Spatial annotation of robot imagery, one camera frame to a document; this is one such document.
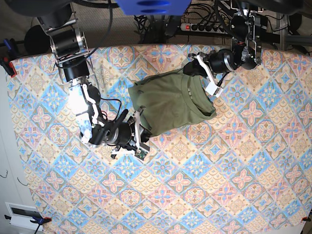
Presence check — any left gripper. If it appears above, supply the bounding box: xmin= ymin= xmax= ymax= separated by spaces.
xmin=188 ymin=49 xmax=235 ymax=98

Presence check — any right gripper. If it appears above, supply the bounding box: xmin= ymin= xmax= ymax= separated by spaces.
xmin=107 ymin=106 xmax=149 ymax=160

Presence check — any green t-shirt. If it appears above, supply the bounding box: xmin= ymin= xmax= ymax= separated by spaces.
xmin=128 ymin=69 xmax=216 ymax=137

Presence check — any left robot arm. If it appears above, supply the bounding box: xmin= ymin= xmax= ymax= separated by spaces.
xmin=183 ymin=0 xmax=312 ymax=97

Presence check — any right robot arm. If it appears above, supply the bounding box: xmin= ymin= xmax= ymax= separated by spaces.
xmin=6 ymin=0 xmax=150 ymax=160

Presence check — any white power strip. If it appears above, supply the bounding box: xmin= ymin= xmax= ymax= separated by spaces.
xmin=180 ymin=23 xmax=226 ymax=34

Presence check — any patterned tablecloth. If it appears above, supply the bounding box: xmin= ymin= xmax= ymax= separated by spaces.
xmin=6 ymin=50 xmax=312 ymax=234

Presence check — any blue clamp lower left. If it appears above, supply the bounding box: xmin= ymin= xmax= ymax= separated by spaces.
xmin=4 ymin=214 xmax=52 ymax=232

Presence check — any blue clamp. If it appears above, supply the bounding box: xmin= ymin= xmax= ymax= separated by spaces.
xmin=4 ymin=214 xmax=52 ymax=232
xmin=0 ymin=39 xmax=18 ymax=78

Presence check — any black round stool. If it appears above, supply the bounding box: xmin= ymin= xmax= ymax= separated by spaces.
xmin=24 ymin=25 xmax=50 ymax=55

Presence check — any blue clamp upper left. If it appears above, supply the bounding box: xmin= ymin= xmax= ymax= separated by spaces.
xmin=0 ymin=39 xmax=18 ymax=78

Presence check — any orange clamp lower right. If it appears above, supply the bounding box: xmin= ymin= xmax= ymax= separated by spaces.
xmin=301 ymin=216 xmax=311 ymax=222

